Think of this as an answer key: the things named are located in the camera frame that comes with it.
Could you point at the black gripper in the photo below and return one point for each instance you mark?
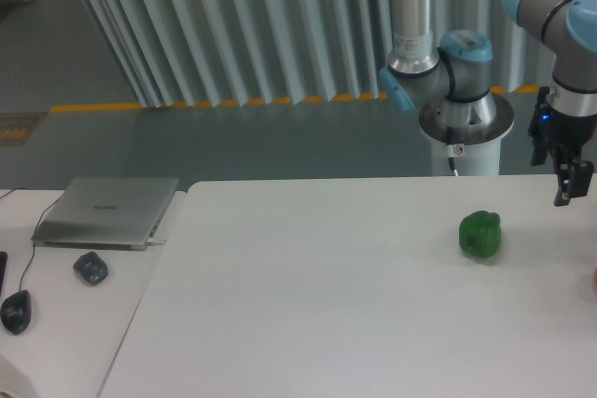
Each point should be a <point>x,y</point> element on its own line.
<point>561,136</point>

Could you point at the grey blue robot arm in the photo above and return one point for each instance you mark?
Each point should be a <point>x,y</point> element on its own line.
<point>448,81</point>

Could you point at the green bell pepper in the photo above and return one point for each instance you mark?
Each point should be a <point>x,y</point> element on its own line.
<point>479,234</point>

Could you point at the white folding partition screen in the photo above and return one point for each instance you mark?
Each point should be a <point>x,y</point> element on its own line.
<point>248,51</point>

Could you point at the silver closed laptop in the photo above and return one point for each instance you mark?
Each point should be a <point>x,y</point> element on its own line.
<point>107,213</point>

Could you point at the black earbuds case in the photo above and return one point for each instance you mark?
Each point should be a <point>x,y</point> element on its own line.
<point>91,268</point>

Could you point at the black computer mouse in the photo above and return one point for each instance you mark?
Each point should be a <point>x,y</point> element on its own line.
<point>16,312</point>

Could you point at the black device at left edge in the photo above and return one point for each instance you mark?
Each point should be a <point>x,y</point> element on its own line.
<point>3,269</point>

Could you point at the white object bottom left corner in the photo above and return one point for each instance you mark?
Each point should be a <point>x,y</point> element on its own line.
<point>14,383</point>

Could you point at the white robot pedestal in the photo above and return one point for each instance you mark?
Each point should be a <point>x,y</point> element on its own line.
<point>466,160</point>

